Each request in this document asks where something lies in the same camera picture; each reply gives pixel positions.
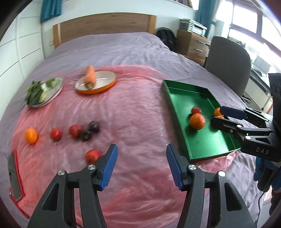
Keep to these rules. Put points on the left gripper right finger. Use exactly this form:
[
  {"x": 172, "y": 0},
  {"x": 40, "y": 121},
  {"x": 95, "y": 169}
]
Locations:
[{"x": 226, "y": 206}]

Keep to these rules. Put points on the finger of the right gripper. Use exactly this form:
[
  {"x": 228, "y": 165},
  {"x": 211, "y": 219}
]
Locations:
[
  {"x": 237, "y": 129},
  {"x": 255, "y": 117}
]

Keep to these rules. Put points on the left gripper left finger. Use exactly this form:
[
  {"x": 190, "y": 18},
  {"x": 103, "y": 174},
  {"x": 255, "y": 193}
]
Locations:
[{"x": 56, "y": 207}]

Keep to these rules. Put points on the large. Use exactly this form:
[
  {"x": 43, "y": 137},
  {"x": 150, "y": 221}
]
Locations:
[{"x": 197, "y": 121}]

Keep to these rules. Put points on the wrinkled red fruit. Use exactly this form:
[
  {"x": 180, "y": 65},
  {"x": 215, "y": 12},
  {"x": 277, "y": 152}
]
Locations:
[{"x": 195, "y": 110}]

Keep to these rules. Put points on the dark plum front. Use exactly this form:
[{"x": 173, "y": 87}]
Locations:
[{"x": 85, "y": 135}]

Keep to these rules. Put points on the dark plum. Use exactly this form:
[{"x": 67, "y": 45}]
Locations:
[
  {"x": 93, "y": 127},
  {"x": 85, "y": 135}
]

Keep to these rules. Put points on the dark plum back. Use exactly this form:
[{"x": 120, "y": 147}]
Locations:
[{"x": 93, "y": 127}]

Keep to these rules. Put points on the right blue gloved hand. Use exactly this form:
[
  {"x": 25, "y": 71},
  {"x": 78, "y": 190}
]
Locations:
[{"x": 267, "y": 174}]

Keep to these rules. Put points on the green tray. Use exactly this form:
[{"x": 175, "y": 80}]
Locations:
[{"x": 196, "y": 144}]

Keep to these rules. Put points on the purple bedspread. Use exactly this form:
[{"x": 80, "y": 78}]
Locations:
[{"x": 103, "y": 52}]

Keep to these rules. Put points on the red-cased smartphone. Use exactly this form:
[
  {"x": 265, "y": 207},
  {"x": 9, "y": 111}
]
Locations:
[{"x": 16, "y": 189}]

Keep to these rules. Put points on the grey chair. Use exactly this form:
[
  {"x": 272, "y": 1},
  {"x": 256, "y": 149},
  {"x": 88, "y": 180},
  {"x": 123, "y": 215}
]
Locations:
[{"x": 230, "y": 62}]

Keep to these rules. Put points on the wooden drawer cabinet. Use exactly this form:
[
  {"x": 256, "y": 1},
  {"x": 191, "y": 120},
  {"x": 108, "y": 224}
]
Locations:
[{"x": 192, "y": 46}]

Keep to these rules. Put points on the pink plastic sheet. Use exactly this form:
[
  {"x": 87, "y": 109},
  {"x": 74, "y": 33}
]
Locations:
[{"x": 134, "y": 116}]

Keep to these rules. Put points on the grey storage boxes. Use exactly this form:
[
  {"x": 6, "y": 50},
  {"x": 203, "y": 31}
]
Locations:
[{"x": 192, "y": 26}]

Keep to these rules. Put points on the black backpack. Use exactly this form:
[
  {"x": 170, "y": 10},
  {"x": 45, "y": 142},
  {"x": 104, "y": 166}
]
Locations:
[{"x": 167, "y": 37}]

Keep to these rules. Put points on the teal curtain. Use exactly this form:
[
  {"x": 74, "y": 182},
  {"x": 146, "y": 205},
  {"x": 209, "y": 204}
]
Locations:
[{"x": 205, "y": 14}]

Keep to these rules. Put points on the green leafy vegetable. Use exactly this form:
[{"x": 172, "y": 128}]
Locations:
[{"x": 35, "y": 94}]

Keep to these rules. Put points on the grey patterned plate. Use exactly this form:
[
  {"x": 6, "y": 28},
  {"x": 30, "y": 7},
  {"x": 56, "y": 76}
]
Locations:
[{"x": 51, "y": 93}]

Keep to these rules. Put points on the small bok choy piece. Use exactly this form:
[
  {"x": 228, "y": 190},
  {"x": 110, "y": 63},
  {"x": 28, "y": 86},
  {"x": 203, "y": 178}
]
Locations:
[{"x": 51, "y": 83}]

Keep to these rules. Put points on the orange oval dish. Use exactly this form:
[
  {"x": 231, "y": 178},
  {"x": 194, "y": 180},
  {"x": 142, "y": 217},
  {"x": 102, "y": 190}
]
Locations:
[{"x": 104, "y": 81}]

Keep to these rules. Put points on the carrot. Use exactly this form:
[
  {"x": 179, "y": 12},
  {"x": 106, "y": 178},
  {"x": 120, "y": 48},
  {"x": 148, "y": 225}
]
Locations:
[{"x": 90, "y": 78}]

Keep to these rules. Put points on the wooden headboard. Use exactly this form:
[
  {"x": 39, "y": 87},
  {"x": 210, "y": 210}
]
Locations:
[{"x": 104, "y": 23}]

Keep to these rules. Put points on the white wardrobe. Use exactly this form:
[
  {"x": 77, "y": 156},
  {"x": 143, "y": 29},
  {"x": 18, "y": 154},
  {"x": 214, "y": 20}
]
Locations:
[{"x": 21, "y": 53}]

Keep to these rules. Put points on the teal cloth on wall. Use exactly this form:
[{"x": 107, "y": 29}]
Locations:
[{"x": 50, "y": 9}]

